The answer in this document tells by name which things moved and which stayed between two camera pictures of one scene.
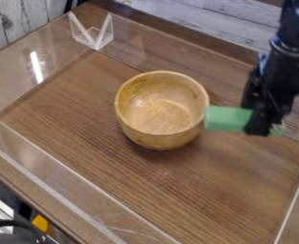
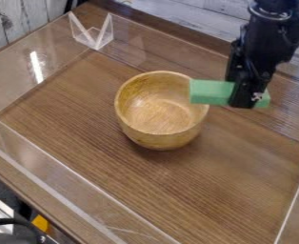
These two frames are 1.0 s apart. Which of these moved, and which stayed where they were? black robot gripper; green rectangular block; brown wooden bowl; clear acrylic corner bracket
Moved: green rectangular block; black robot gripper
Stayed: clear acrylic corner bracket; brown wooden bowl
